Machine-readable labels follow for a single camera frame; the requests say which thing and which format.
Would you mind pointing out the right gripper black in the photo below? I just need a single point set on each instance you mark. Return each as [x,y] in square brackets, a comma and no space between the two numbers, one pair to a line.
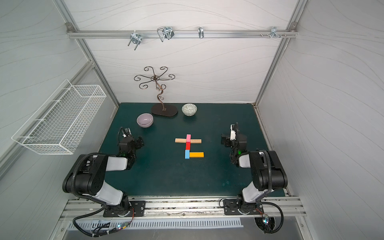
[226,140]

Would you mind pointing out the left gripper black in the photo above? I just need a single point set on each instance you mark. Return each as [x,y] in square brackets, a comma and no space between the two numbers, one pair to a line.
[137,142]

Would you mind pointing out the natural wood block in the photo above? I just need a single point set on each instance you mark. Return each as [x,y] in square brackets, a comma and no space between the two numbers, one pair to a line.
[182,141]
[196,141]

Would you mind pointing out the yellow block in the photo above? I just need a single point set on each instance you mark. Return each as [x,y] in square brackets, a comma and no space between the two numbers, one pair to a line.
[196,154]

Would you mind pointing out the blue block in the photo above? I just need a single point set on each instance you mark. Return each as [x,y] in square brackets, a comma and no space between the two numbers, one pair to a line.
[187,154]

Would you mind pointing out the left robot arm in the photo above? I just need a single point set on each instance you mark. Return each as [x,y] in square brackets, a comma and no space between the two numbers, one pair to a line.
[86,179]

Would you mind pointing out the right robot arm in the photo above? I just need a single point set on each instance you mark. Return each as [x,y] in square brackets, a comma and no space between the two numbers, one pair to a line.
[266,168]

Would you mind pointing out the purple bowl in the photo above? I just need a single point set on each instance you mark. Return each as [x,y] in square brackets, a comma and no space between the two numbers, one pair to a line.
[145,120]

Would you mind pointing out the brown metal jewelry stand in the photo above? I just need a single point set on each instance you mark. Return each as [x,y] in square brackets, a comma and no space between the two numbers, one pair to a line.
[160,109]

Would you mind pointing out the patterned white green bowl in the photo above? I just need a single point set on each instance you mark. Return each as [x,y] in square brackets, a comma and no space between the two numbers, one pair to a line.
[189,109]

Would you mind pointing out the white vent strip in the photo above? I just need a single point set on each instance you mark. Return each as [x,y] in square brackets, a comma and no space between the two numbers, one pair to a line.
[152,224]

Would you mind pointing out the metal clamp far left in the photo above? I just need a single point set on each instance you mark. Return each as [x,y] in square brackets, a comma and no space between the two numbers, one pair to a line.
[135,39]

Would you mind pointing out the metal clamp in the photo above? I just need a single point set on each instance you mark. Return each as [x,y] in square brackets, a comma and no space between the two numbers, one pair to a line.
[135,39]
[201,32]
[165,33]
[273,34]

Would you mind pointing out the metal clamp far right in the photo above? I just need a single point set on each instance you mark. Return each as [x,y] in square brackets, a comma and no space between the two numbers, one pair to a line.
[273,34]

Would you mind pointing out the aluminium crossbar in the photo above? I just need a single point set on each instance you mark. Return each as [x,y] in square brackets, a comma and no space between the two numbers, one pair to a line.
[179,34]

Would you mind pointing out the white wire basket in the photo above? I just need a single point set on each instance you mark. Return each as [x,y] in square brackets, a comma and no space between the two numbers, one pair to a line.
[58,126]

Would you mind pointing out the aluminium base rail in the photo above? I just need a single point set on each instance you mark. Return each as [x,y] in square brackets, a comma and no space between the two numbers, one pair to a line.
[209,207]

